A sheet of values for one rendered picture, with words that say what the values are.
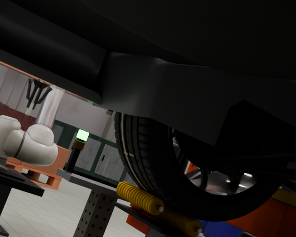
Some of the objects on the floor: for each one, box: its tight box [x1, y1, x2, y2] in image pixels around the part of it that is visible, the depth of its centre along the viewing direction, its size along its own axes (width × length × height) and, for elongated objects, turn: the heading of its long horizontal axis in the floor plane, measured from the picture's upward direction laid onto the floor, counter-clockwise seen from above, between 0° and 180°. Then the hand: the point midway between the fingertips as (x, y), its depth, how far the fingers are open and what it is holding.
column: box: [73, 190, 118, 237], centre depth 267 cm, size 10×10×42 cm
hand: (29, 108), depth 268 cm, fingers closed
